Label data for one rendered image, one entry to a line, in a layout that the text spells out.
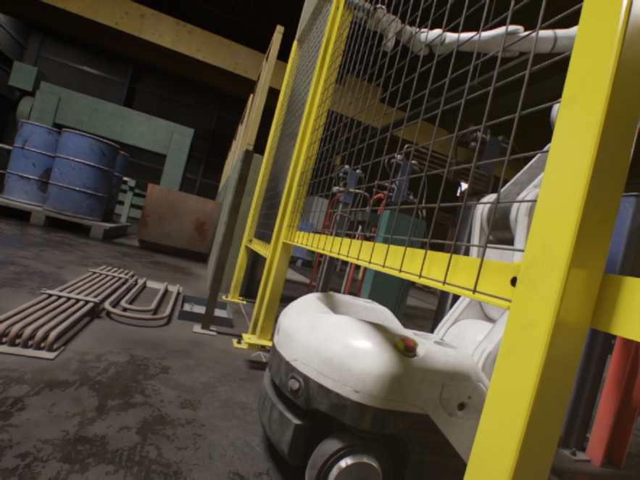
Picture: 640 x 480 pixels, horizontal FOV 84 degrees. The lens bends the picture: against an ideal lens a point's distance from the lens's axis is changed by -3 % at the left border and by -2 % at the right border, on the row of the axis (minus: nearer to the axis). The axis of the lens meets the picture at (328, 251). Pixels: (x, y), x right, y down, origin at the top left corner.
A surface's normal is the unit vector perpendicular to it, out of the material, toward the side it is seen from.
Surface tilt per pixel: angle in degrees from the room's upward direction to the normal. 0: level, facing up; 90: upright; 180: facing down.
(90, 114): 90
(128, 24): 90
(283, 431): 90
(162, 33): 90
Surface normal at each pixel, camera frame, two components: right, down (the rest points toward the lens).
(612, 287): -0.91, -0.23
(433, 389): 0.26, 0.07
